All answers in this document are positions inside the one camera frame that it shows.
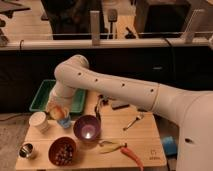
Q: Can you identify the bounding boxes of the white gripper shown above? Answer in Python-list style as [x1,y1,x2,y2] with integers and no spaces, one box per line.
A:
[45,100,70,117]

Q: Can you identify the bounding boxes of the red yellow apple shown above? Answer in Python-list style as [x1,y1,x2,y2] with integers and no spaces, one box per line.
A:
[50,107,66,120]

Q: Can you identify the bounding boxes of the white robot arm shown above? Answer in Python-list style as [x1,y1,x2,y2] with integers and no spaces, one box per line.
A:
[46,54,213,171]

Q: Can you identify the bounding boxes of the blue plastic cup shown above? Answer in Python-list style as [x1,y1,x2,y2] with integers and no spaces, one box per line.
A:
[57,116,71,129]

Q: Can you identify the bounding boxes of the white paper cup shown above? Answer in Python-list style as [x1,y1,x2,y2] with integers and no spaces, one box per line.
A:
[29,112,49,133]

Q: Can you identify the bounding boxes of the small metal cup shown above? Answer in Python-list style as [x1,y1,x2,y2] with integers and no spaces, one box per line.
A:
[19,143,36,159]

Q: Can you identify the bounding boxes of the green plastic tray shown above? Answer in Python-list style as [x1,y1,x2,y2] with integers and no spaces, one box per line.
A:
[29,79,87,115]

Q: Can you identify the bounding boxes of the purple bowl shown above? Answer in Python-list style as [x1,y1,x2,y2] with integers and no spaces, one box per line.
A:
[73,115,101,142]

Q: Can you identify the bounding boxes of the brown bowl with nuts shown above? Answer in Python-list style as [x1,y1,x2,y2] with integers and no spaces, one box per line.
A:
[48,137,77,166]

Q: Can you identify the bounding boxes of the wooden board table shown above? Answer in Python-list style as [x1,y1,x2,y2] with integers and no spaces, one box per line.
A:
[14,89,168,171]

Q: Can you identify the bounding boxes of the black office chair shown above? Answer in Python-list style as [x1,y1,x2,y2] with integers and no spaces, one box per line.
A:
[41,0,105,40]

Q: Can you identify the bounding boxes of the metal fork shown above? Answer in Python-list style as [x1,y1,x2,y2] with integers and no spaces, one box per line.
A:
[123,114,144,131]

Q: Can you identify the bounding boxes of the orange carrot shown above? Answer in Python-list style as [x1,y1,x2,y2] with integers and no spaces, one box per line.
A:
[120,147,144,171]

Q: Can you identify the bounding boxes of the blue box on floor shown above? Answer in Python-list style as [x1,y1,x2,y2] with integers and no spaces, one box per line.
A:
[161,136,177,156]

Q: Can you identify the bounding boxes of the black cable on table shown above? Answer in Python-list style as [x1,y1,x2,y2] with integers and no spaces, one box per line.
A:
[94,94,109,120]

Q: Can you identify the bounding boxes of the white horizontal rail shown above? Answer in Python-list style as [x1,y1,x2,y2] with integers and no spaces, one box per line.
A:
[0,37,213,51]

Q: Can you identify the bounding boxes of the white rail post left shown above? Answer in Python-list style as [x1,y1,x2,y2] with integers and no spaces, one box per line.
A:
[90,11,100,46]

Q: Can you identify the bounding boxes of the white rail post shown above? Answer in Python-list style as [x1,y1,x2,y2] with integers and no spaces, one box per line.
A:
[181,9,205,43]
[90,11,100,46]

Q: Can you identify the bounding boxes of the white rail post right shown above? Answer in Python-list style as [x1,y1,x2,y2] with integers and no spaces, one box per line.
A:
[181,9,205,43]

